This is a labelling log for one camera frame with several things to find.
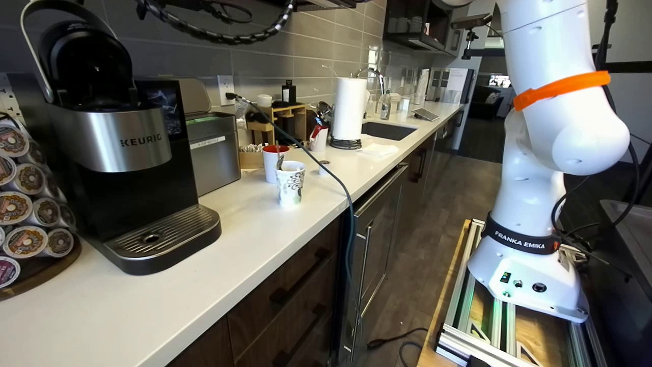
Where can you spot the white cup with red sticks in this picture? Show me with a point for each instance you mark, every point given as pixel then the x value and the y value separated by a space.
pixel 319 143

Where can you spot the black side table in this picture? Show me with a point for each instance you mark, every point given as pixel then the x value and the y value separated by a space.
pixel 634 231

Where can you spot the white paper towel roll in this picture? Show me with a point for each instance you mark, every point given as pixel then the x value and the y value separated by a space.
pixel 350 109

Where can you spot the patterned paper cup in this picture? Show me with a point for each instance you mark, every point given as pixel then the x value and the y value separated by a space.
pixel 290 190

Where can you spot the dark wood counter cabinet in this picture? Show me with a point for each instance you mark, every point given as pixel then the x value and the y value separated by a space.
pixel 286 307

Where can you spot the wooden countertop organizer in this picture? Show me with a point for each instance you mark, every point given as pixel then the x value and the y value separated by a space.
pixel 286 109

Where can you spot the dark kitchen sink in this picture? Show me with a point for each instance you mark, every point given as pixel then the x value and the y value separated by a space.
pixel 389 131

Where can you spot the small white container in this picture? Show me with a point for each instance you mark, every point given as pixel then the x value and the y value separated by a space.
pixel 405 106

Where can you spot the dark wall shelf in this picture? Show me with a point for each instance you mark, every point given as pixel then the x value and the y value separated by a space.
pixel 415 42

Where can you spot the small box of packets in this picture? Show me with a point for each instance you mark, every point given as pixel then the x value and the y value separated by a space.
pixel 249 159

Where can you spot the coffee pod carousel rack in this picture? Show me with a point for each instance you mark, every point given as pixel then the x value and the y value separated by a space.
pixel 49 267

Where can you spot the coffee pod in rack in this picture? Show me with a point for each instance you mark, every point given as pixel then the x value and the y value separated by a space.
pixel 61 241
pixel 14 206
pixel 5 170
pixel 45 211
pixel 26 241
pixel 7 269
pixel 31 178
pixel 14 141

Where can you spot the black orange bar clamp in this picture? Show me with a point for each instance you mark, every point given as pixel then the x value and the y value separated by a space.
pixel 633 67

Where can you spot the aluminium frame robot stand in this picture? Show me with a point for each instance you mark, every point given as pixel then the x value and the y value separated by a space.
pixel 476 319

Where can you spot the small white cup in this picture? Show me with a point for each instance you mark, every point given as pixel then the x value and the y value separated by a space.
pixel 263 100

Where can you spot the chrome sink faucet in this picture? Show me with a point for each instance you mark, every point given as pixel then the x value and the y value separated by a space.
pixel 380 95

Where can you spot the black jar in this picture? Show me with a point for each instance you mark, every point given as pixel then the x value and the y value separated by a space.
pixel 288 92

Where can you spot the thin stir stick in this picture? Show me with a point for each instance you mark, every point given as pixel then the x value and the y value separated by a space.
pixel 280 162

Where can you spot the black silver Keurig coffee maker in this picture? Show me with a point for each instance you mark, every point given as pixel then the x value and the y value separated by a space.
pixel 123 190

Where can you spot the white wall outlet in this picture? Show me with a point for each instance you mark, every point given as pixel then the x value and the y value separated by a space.
pixel 226 83

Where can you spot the white mug red inside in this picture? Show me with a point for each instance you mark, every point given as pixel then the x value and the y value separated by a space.
pixel 270 166

